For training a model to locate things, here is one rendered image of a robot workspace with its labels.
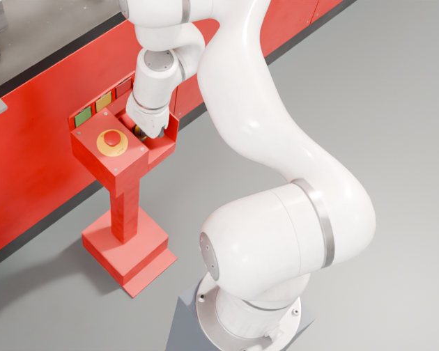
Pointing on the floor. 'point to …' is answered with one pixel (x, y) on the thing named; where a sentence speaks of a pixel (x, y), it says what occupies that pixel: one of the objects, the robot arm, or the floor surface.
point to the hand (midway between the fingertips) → (145, 129)
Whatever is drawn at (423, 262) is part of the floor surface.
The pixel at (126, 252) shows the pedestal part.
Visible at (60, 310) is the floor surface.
